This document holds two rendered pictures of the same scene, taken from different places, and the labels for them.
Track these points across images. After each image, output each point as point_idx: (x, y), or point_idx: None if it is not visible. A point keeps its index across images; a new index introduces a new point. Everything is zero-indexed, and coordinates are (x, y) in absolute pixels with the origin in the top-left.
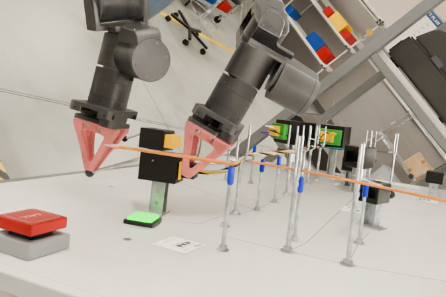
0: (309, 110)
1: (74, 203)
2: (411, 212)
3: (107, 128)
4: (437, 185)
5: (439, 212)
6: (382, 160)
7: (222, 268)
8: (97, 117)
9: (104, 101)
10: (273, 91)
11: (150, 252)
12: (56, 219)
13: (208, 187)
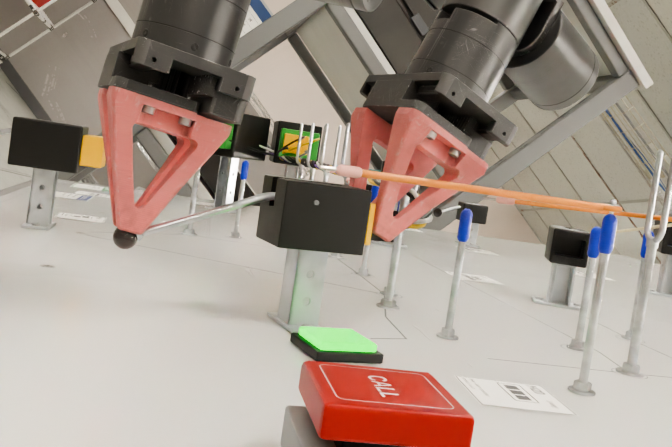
0: (4, 89)
1: (99, 323)
2: (519, 273)
3: (215, 122)
4: (477, 225)
5: (539, 270)
6: (134, 180)
7: None
8: (209, 93)
9: (207, 51)
10: (544, 57)
11: (532, 425)
12: (442, 386)
13: (201, 251)
